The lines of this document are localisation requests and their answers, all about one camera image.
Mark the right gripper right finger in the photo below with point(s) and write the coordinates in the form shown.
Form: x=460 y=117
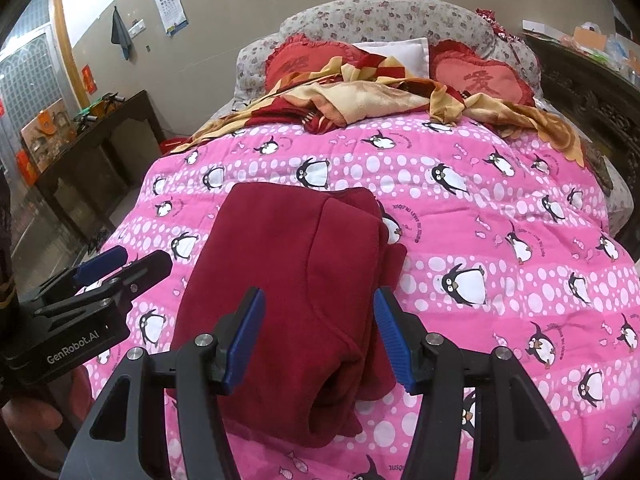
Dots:
x=486 y=395

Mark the dark cloth on wall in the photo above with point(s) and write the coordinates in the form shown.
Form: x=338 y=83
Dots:
x=120 y=35

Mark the dark carved wooden cabinet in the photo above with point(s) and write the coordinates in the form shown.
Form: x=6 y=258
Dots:
x=604 y=106

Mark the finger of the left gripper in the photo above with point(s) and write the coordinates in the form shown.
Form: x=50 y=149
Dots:
x=136 y=279
x=101 y=265

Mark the red and yellow blanket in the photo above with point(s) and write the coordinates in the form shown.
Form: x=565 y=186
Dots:
x=342 y=93

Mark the wall eye chart poster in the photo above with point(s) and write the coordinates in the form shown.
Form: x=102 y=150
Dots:
x=172 y=16

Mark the red heart cushion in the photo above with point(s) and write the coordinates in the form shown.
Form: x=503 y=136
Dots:
x=460 y=68
x=300 y=54

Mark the dark wooden desk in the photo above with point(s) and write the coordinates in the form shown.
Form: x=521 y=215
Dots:
x=86 y=182

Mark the pink penguin quilt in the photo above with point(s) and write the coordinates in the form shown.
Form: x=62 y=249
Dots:
x=508 y=244

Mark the left hand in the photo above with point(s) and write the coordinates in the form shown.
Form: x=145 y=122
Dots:
x=27 y=419

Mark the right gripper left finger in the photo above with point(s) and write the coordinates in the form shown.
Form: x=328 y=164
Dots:
x=125 y=434

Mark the red plastic bin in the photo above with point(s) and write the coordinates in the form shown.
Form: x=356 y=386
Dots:
x=172 y=145

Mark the floral padded headboard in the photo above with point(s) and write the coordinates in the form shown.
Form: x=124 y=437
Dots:
x=355 y=21

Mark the dark red fleece garment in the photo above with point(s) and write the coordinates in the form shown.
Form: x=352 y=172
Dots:
x=318 y=257

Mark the white pillow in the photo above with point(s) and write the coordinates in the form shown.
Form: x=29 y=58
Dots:
x=414 y=53

